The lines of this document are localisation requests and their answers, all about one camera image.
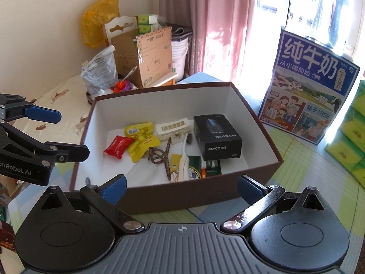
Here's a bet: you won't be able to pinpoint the red snack packet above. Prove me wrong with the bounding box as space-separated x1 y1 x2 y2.
103 135 134 160

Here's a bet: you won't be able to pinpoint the brown hair claw clip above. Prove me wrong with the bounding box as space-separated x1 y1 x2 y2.
147 137 172 181

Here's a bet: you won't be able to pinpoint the black shaver box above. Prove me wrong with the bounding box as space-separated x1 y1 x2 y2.
194 114 242 161

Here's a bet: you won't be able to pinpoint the green yellow card package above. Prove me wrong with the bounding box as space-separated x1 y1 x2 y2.
169 153 223 182

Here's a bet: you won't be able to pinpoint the yellow snack packet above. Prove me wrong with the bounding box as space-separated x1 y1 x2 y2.
124 122 161 163

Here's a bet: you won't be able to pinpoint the cream toothbrush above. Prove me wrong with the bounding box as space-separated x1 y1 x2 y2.
178 133 192 182

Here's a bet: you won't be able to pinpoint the cream comb package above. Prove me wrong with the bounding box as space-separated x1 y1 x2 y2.
155 118 191 144

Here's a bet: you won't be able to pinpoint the cream printed bed sheet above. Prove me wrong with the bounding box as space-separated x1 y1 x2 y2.
13 76 91 144

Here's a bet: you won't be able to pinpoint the checked table cloth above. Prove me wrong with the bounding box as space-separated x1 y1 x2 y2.
7 72 365 274

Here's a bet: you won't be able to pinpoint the clear printed plastic bag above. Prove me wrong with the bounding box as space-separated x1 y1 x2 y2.
80 45 118 95

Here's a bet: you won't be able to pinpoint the brown cardboard storage box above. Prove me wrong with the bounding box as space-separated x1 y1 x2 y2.
69 81 285 215

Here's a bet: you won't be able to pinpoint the purple tray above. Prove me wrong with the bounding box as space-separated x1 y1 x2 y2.
111 79 132 93

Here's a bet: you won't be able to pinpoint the green tissue pack stack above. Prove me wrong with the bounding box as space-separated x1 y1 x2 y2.
325 80 365 187

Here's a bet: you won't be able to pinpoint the blue milk carton box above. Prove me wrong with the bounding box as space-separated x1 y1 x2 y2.
259 30 360 145

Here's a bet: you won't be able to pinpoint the open brown cardboard carton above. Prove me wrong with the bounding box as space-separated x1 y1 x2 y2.
111 27 174 88

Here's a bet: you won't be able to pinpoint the yellow plastic bag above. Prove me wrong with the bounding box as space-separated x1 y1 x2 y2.
81 0 120 48

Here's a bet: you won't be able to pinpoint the green tissue boxes on shelf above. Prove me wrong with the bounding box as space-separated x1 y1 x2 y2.
137 14 163 35

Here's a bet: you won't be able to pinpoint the white bucket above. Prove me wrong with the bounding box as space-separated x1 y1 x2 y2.
171 38 189 79

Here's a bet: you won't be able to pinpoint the pink curtain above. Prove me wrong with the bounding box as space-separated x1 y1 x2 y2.
159 0 256 81

